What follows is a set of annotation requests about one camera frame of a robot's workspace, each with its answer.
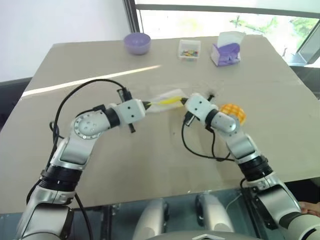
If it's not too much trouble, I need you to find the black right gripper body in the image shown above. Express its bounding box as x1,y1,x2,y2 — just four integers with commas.
184,93,216,127

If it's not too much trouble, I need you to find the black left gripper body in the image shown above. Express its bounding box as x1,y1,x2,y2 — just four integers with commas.
116,87,136,135

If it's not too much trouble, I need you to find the clear plastic bag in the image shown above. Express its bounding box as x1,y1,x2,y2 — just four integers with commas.
144,84,192,114

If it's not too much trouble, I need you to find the orange waffle-pattern snack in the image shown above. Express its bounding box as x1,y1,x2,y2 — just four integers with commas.
219,102,247,125

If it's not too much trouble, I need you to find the person's bare hand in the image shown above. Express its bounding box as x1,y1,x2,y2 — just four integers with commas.
298,200,320,216

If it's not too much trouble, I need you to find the clear box of colourful pieces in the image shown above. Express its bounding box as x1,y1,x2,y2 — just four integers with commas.
177,38,202,61

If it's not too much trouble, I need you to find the purple bowl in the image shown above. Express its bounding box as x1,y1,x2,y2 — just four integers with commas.
123,32,152,56

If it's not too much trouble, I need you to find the purple and white tissue box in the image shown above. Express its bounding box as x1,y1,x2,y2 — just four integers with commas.
211,30,246,68

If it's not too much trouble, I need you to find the silver right robot leg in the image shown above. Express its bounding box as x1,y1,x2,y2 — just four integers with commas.
194,193,235,234

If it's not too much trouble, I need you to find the silver robot leg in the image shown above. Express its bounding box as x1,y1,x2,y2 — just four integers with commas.
131,197,171,240
194,193,235,234

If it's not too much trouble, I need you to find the silver left robot leg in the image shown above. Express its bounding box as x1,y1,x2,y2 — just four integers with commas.
131,197,171,240

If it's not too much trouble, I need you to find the silver robot torso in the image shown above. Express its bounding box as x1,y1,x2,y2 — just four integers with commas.
158,229,259,240

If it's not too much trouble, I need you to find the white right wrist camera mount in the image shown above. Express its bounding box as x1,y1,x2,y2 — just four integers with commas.
185,92,219,126

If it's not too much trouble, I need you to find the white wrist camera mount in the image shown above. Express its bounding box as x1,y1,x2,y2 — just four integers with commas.
116,98,147,126
185,92,219,126

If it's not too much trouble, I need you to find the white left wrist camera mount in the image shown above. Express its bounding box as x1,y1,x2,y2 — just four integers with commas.
116,98,147,126

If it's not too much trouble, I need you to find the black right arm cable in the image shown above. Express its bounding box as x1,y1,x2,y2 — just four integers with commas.
180,119,238,163

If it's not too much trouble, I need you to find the dark window frame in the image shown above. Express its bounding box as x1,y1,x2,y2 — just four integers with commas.
123,0,320,41

